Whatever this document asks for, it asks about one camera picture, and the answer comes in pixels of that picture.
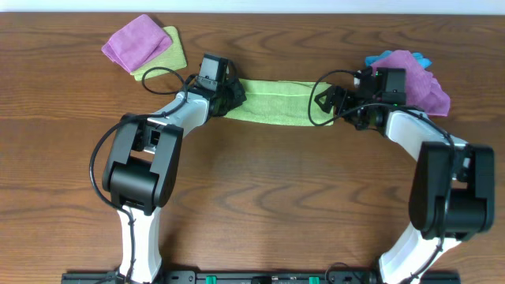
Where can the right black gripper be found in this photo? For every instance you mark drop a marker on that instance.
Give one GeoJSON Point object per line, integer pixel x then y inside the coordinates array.
{"type": "Point", "coordinates": [347, 95]}

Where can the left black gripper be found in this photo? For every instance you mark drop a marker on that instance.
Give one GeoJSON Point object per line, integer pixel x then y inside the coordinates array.
{"type": "Point", "coordinates": [230, 96]}

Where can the green microfiber cloth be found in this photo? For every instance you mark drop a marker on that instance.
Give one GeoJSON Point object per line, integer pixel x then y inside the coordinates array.
{"type": "Point", "coordinates": [274, 102]}

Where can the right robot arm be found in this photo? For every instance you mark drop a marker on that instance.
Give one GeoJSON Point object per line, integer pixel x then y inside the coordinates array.
{"type": "Point", "coordinates": [452, 198]}

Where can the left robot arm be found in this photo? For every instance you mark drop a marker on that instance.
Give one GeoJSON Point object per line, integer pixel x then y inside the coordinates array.
{"type": "Point", "coordinates": [142, 167]}

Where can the blue cloth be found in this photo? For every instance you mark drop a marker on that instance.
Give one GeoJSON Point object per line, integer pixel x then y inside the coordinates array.
{"type": "Point", "coordinates": [419, 57]}

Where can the folded green cloth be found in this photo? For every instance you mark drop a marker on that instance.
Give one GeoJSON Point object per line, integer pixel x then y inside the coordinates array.
{"type": "Point", "coordinates": [172, 58]}

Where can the crumpled purple cloth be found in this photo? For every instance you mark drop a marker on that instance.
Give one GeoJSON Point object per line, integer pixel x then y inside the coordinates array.
{"type": "Point", "coordinates": [423, 90]}

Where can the folded purple cloth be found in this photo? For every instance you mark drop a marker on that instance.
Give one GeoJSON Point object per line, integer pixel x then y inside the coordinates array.
{"type": "Point", "coordinates": [137, 43]}

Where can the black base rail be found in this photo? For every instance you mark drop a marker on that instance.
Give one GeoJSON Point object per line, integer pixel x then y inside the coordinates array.
{"type": "Point", "coordinates": [191, 277]}

